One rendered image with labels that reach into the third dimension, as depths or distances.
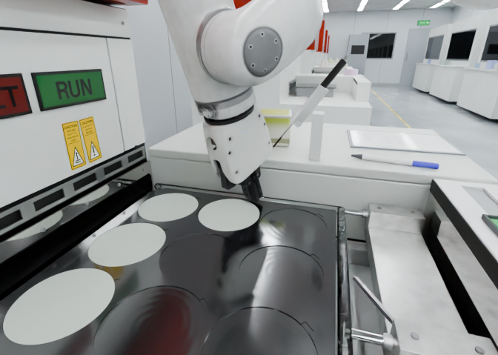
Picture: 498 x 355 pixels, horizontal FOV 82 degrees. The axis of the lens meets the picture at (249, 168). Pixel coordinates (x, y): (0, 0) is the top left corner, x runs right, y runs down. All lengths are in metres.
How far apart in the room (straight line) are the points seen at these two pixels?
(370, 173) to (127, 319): 0.41
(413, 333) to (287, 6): 0.33
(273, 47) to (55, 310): 0.35
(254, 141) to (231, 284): 0.21
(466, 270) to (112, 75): 0.58
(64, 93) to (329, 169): 0.43
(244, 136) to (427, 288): 0.30
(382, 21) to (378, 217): 13.10
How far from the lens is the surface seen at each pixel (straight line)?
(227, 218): 0.47
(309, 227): 0.46
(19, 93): 0.45
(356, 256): 0.52
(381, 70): 13.51
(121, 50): 0.59
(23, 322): 0.39
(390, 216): 0.52
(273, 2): 0.32
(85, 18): 0.54
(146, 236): 0.45
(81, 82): 0.51
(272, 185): 0.55
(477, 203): 0.49
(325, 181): 0.53
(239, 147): 0.42
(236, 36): 0.30
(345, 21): 13.44
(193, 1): 0.35
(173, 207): 0.52
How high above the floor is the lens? 1.14
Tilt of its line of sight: 21 degrees down
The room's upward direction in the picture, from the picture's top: straight up
